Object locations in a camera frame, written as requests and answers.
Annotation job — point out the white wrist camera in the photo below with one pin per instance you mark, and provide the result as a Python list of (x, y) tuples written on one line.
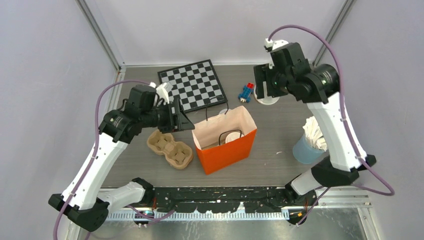
[(162, 91), (271, 45)]

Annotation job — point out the orange paper bag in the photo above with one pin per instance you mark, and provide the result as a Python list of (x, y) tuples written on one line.
[(216, 128)]

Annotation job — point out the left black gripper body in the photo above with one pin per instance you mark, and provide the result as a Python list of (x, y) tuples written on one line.
[(157, 117)]

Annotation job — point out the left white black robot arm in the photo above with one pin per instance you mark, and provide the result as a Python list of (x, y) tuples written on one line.
[(81, 201)]

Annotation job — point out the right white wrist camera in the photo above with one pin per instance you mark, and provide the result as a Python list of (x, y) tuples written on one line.
[(271, 45)]

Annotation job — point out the blue straw holder cup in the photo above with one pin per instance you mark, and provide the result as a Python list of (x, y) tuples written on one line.
[(304, 153)]

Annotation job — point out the white paper-wrapped straws bundle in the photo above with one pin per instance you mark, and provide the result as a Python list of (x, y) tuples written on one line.
[(313, 134)]

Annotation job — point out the black white chessboard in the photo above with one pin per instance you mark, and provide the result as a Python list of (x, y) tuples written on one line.
[(197, 85)]

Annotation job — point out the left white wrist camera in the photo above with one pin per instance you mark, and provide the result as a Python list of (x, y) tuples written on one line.
[(162, 91)]

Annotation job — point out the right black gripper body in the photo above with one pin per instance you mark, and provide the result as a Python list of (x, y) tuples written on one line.
[(280, 86)]

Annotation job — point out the white plastic cup lid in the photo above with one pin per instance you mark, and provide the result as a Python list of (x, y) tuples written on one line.
[(223, 111)]

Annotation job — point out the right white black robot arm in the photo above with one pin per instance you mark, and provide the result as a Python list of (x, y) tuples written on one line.
[(319, 88)]

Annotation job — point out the brown pulp cup carrier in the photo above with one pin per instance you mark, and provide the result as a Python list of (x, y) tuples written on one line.
[(177, 153)]

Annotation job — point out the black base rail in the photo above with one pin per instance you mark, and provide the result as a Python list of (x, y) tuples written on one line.
[(219, 200)]

